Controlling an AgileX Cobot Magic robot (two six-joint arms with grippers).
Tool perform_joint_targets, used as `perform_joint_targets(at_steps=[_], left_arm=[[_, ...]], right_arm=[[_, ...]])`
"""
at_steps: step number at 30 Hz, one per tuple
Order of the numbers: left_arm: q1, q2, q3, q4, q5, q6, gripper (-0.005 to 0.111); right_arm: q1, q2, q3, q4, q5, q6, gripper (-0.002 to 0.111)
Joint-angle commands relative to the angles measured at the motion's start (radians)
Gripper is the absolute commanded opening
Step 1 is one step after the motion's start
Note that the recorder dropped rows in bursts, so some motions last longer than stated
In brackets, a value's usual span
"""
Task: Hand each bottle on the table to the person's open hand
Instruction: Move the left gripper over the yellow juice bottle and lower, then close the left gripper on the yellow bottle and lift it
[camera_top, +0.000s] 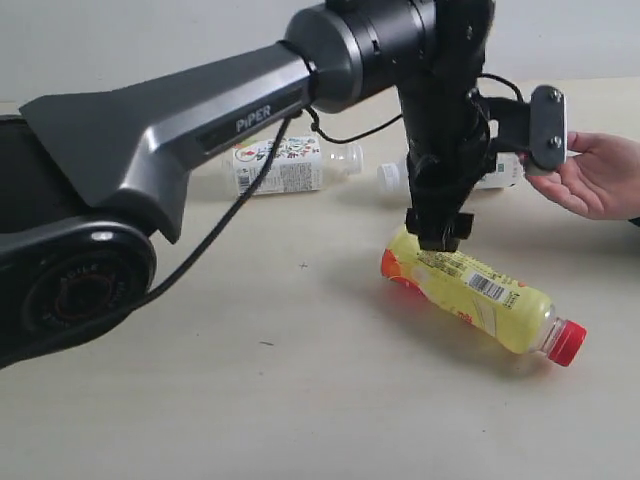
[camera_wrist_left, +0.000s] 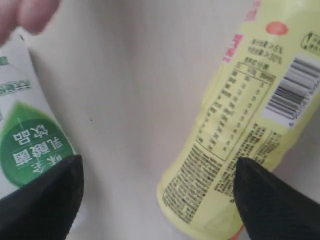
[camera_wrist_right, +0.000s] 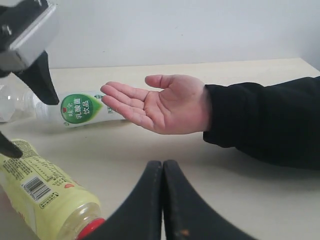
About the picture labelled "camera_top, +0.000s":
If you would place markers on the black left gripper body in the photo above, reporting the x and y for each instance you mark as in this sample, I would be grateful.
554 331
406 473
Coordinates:
438 191

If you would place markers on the white bottle green label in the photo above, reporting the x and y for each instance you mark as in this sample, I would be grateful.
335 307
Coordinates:
393 177

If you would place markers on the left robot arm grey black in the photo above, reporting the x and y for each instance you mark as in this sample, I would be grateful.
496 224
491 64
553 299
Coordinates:
88 178

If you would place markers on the yellow bottle red cap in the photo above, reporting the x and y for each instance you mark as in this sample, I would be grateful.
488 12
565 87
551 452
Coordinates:
520 317

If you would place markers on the clear bottle floral white label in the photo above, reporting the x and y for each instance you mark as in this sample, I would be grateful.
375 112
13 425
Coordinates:
302 164

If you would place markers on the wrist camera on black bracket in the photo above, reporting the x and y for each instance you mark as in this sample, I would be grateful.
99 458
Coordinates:
535 129

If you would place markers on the person's open hand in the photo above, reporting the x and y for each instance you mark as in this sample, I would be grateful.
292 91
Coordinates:
599 181

